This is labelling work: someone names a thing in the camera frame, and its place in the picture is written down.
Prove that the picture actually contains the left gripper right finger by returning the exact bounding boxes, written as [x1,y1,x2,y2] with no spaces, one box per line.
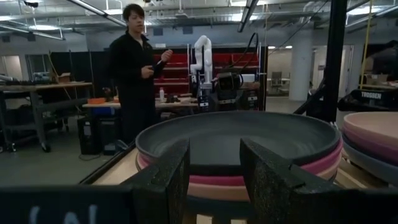
[239,138,342,224]

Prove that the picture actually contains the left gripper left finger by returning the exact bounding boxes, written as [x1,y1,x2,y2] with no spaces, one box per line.
[121,138,192,224]

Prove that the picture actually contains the magenta plate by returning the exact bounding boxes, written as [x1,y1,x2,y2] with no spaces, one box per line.
[136,136,345,187]

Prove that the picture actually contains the dark green bowl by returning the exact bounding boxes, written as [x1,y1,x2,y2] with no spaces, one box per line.
[134,110,343,175]

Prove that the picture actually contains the grey-blue plate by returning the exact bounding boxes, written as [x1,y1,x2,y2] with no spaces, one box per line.
[341,139,398,185]

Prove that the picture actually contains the purple plate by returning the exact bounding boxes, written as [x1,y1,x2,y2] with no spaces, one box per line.
[341,126,398,159]

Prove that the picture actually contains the pink bowl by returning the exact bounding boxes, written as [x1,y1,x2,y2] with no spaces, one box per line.
[341,111,398,147]

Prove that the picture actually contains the wooden slatted shelf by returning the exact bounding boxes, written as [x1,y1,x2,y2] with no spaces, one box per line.
[182,157,393,224]

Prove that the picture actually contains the wooden table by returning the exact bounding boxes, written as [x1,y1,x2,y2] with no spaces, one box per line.
[81,96,200,110]

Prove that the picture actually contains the black computer tower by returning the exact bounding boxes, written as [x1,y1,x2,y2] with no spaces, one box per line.
[76,116,122,156]

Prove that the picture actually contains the black device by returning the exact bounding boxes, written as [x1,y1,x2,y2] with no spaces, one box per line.
[215,71,243,101]

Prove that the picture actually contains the orange bin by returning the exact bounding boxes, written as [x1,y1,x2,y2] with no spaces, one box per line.
[86,96,108,105]

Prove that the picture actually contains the person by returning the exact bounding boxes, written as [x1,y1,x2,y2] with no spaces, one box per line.
[106,2,174,147]

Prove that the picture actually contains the red shelving rack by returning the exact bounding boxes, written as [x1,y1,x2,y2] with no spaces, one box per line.
[152,46,261,96]

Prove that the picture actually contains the white column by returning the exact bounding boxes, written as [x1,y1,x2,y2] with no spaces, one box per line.
[288,29,314,102]

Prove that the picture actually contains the black partition screen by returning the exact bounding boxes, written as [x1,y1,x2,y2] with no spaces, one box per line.
[49,50,110,96]

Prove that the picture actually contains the cardboard box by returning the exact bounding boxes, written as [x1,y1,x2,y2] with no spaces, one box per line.
[57,72,72,84]

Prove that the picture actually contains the wooden workbench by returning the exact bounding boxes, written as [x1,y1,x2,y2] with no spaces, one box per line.
[0,80,94,154]

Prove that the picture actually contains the black overhead camera frame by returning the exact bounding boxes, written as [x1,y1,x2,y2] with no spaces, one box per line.
[293,0,349,123]

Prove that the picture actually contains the yellow hanging cable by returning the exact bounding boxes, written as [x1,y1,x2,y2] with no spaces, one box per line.
[359,0,374,90]

